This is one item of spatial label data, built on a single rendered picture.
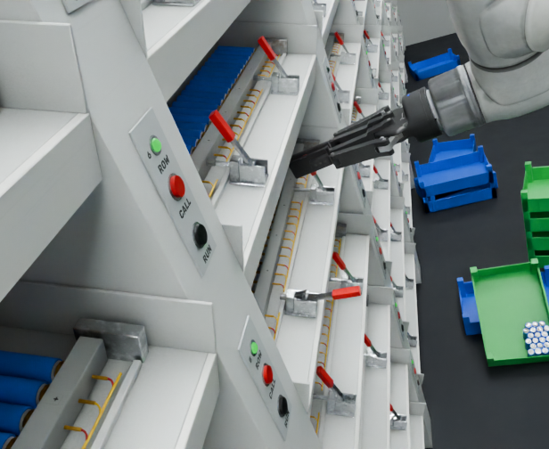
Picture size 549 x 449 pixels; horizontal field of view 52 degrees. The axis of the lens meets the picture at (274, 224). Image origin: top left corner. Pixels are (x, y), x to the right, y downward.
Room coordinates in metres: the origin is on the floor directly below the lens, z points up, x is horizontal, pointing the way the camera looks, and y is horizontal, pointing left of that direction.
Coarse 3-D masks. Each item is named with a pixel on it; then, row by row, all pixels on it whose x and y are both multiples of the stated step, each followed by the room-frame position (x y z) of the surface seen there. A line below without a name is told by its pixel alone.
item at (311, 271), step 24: (312, 144) 0.98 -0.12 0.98; (336, 192) 0.85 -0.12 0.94; (312, 216) 0.78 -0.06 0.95; (336, 216) 0.78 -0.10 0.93; (312, 240) 0.72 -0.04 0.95; (288, 264) 0.67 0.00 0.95; (312, 264) 0.66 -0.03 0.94; (312, 288) 0.61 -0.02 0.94; (288, 336) 0.53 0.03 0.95; (312, 336) 0.53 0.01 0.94; (288, 360) 0.50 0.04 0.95; (312, 360) 0.49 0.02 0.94; (312, 384) 0.46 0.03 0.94
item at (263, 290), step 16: (288, 176) 0.87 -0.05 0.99; (288, 192) 0.82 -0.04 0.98; (288, 208) 0.77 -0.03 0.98; (272, 240) 0.70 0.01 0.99; (288, 240) 0.71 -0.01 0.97; (272, 256) 0.66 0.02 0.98; (272, 272) 0.63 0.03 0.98; (288, 272) 0.64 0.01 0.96; (256, 288) 0.60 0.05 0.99; (272, 288) 0.62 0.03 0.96
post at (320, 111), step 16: (256, 0) 1.01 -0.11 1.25; (272, 0) 1.00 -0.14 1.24; (288, 0) 0.99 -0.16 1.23; (304, 0) 1.01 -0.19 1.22; (240, 16) 1.02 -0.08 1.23; (256, 16) 1.01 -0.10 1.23; (272, 16) 1.00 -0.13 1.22; (288, 16) 0.99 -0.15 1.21; (304, 16) 0.98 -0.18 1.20; (320, 48) 1.03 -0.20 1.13; (320, 64) 0.99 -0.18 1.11; (320, 80) 0.99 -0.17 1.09; (320, 96) 0.99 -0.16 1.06; (320, 112) 0.99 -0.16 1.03; (336, 112) 1.01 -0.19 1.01; (352, 176) 0.98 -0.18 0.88; (352, 192) 0.99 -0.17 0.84; (352, 208) 0.99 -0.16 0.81; (368, 208) 1.05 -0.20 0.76; (368, 256) 0.99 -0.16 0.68; (368, 272) 0.99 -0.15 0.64; (400, 336) 0.99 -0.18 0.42; (416, 400) 0.99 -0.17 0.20
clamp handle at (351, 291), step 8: (344, 288) 0.56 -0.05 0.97; (352, 288) 0.55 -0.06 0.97; (360, 288) 0.55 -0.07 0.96; (304, 296) 0.57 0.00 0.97; (312, 296) 0.57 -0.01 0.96; (320, 296) 0.57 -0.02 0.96; (328, 296) 0.56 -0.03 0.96; (336, 296) 0.55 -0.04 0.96; (344, 296) 0.55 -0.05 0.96; (352, 296) 0.55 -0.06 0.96
